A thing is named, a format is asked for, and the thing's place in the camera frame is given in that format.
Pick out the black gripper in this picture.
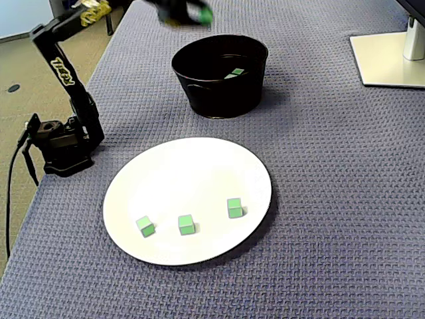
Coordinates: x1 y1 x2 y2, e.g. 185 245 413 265
144 0 213 27

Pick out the black round container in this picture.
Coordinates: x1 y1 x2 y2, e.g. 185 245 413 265
171 34 270 120

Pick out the white round plate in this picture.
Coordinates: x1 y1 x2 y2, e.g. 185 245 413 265
102 136 274 266

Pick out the blue bin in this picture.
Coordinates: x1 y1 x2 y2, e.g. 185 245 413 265
62 0 82 16

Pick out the white monitor stand base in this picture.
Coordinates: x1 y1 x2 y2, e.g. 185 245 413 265
349 31 425 89

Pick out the silver monitor stand pole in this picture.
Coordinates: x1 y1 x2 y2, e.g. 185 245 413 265
403 15 425 61

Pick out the black monitor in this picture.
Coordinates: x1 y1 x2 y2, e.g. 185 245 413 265
396 0 425 21

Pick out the blue woven table cloth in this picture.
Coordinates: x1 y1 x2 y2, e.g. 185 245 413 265
0 0 425 319

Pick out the dark chair frame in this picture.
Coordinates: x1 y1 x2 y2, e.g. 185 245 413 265
102 13 133 37

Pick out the black cable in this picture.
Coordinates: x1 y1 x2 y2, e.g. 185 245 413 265
5 129 33 261
21 148 40 187

